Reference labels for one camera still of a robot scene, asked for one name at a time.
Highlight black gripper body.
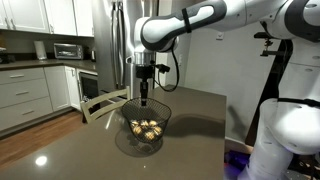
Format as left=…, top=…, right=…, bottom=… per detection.
left=136, top=65, right=154, bottom=80

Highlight black wire mesh basket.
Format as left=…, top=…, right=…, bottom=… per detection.
left=121, top=98, right=171, bottom=144

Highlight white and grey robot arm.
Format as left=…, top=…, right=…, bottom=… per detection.
left=134, top=0, right=320, bottom=180

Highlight white wooden chair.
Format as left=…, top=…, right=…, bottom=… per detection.
left=80, top=86, right=131, bottom=124

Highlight stainless steel refrigerator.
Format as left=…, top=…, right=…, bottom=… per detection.
left=92, top=0, right=159, bottom=97

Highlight silver toaster oven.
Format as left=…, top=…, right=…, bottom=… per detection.
left=54, top=43, right=83, bottom=60

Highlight white upper kitchen cabinets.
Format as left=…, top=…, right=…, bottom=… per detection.
left=0, top=0, right=94, bottom=37

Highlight white kitchen cabinets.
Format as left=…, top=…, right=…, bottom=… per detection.
left=0, top=65, right=82, bottom=133
left=0, top=0, right=94, bottom=37

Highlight white paper towel roll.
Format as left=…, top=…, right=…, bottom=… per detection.
left=34, top=41, right=47, bottom=60

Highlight white lower kitchen cabinets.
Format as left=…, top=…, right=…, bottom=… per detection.
left=0, top=65, right=82, bottom=133

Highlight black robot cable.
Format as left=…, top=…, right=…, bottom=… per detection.
left=153, top=44, right=181, bottom=93

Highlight white wall outlet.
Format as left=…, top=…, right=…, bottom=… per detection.
left=216, top=32, right=224, bottom=40

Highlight black camera stand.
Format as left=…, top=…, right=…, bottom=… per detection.
left=245, top=32, right=293, bottom=146

